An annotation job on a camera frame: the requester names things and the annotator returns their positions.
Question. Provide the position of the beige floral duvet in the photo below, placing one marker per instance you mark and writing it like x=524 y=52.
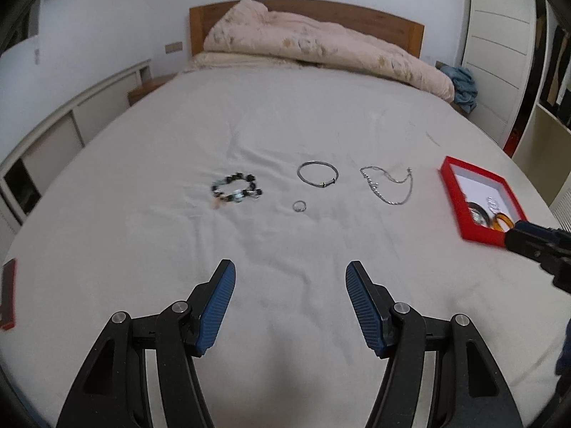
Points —
x=334 y=40

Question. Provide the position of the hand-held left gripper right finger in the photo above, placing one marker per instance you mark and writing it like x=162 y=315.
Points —
x=363 y=307

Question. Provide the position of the wooden nightstand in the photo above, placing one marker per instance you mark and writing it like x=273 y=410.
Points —
x=147 y=91

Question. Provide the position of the blue crumpled clothes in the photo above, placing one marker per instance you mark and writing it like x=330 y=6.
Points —
x=464 y=87

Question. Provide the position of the open closet shelf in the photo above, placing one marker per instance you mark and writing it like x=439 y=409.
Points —
x=542 y=142

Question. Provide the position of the wall socket plate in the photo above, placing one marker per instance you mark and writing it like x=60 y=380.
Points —
x=174 y=47

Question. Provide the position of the red jewelry box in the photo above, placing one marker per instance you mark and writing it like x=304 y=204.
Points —
x=475 y=183

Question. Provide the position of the low slatted white cabinet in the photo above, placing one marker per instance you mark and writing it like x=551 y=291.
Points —
x=89 y=116

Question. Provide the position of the hanging clothes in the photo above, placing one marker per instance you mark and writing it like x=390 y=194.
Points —
x=557 y=67

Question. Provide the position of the dark grey bangle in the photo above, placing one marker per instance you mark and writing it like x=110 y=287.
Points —
x=473 y=207

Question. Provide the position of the wooden headboard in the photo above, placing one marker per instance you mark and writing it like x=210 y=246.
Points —
x=198 y=31

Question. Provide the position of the thin silver bangle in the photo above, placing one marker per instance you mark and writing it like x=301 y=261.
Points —
x=299 y=174

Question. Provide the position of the phone in red case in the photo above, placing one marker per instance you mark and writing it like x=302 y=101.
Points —
x=8 y=294

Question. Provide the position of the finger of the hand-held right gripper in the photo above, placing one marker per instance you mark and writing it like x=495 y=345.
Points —
x=535 y=227
x=535 y=249

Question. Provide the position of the beige pillow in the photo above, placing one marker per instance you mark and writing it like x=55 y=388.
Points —
x=223 y=60

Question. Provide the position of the red object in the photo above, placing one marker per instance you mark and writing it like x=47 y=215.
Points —
x=511 y=142

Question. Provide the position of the white wardrobe door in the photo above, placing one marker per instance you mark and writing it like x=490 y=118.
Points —
x=495 y=31

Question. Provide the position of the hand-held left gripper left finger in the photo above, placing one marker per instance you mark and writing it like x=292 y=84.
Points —
x=218 y=307

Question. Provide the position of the amber bangle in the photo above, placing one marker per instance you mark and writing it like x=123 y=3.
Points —
x=502 y=219

